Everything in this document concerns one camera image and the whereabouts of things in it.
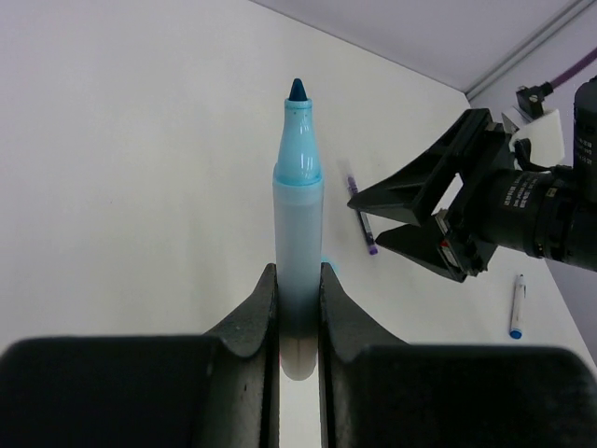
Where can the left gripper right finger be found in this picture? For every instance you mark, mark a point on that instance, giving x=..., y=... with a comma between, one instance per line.
x=378, y=391

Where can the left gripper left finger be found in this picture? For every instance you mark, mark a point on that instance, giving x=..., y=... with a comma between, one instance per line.
x=216, y=389

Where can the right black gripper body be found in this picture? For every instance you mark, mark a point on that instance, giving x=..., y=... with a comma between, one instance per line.
x=544, y=212

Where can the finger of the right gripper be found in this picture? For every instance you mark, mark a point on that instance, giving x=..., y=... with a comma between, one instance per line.
x=422, y=245
x=411, y=194

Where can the purple pen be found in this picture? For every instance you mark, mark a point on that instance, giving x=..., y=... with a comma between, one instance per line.
x=362, y=219

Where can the light blue highlighter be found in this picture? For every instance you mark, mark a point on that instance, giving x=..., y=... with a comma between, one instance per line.
x=298, y=199

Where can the light blue highlighter cap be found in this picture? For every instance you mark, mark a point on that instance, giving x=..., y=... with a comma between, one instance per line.
x=331, y=264

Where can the white pen with blue tip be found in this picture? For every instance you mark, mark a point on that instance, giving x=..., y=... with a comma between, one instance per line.
x=519, y=295

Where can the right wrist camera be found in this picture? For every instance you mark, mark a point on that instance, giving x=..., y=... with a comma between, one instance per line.
x=529, y=120

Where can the right aluminium frame post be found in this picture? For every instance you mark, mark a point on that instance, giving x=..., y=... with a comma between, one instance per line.
x=571, y=11

